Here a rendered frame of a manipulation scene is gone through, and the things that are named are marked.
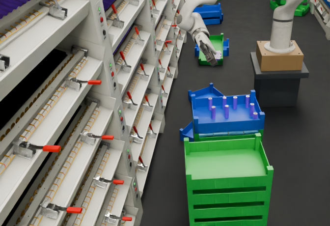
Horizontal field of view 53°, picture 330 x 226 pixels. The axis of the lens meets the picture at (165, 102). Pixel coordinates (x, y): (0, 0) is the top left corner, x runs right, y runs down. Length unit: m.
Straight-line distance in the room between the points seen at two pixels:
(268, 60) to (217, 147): 0.95
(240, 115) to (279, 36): 0.78
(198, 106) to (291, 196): 0.63
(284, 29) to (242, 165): 1.09
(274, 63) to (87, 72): 1.42
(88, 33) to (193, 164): 0.63
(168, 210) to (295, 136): 0.91
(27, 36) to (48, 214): 0.42
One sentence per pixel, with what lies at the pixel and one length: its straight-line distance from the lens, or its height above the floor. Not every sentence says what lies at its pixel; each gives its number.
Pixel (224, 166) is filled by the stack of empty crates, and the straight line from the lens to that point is 1.31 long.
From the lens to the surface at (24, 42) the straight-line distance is 0.76.
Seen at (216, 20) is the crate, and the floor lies 0.04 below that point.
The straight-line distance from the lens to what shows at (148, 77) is 1.70.
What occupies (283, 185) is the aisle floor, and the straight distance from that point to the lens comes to 1.83.
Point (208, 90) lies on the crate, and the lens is 2.46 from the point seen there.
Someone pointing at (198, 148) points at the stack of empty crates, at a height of 0.42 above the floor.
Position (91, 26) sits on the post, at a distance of 1.05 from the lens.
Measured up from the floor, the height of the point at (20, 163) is 0.88.
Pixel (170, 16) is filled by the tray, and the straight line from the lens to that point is 2.48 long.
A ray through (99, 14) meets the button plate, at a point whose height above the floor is 1.00.
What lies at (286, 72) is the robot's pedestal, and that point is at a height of 0.28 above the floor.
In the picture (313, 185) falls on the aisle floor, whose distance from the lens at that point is 1.86.
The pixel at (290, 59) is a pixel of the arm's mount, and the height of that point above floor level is 0.36.
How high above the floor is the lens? 1.32
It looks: 33 degrees down
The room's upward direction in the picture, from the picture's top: 6 degrees counter-clockwise
